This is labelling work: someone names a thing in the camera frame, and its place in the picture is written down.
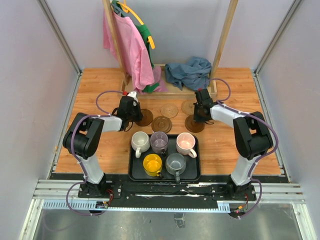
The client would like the woven rattan coaster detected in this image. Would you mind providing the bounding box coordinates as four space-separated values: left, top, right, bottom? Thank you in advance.
181 100 194 116

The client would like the brown glass coaster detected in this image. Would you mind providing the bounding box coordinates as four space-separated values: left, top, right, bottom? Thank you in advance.
135 109 153 127

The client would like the dark wooden coaster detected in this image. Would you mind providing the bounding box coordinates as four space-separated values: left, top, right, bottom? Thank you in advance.
151 116 172 133
184 115 205 133

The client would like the light woven coaster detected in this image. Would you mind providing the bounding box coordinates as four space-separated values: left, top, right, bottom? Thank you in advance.
160 103 179 119

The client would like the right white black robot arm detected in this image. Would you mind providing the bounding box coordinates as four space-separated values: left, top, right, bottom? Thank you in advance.
193 89 273 200

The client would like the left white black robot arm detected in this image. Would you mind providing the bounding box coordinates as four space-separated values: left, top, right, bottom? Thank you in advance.
62 91 143 198

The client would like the blue crumpled cloth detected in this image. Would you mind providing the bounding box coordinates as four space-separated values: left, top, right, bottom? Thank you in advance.
164 56 212 92

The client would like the white ceramic mug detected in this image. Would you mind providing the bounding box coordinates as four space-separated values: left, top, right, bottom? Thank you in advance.
131 131 150 158

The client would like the pink ceramic mug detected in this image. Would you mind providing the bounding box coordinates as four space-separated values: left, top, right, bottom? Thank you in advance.
176 132 198 158

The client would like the purple glass mug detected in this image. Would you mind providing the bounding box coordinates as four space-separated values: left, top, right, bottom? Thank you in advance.
150 131 169 156

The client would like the wooden clothes rack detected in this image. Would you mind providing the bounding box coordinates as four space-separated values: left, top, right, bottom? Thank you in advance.
102 0 238 99

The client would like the pink shirt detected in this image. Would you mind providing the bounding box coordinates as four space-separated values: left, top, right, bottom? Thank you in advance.
103 8 169 95

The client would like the black plastic tray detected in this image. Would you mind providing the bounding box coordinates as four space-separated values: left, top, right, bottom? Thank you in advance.
128 134 201 182

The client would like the yellow glass mug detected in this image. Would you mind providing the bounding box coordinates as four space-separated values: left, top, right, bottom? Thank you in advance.
142 153 163 178

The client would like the grey glass mug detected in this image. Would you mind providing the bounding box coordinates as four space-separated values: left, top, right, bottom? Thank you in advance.
165 152 187 183

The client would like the green shirt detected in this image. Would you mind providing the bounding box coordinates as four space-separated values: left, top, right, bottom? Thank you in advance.
111 0 161 94

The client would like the yellow hanger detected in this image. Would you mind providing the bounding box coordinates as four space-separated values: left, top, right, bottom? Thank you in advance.
117 0 156 50

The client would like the green hanger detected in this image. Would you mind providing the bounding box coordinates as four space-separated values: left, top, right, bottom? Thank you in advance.
111 0 128 17

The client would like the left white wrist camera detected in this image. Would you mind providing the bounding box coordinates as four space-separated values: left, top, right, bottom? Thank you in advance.
127 91 139 103

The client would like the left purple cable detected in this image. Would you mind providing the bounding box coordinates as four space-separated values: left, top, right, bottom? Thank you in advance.
65 90 128 217

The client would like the purple cable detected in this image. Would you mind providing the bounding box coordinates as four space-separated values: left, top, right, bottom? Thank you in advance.
65 90 128 217
198 78 279 221

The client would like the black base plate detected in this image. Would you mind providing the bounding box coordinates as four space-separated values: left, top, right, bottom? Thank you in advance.
78 174 257 210

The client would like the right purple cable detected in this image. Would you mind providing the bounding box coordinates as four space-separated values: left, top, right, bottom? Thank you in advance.
198 78 279 221

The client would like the aluminium front rail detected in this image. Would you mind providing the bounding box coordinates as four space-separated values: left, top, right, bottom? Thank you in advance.
33 180 305 214

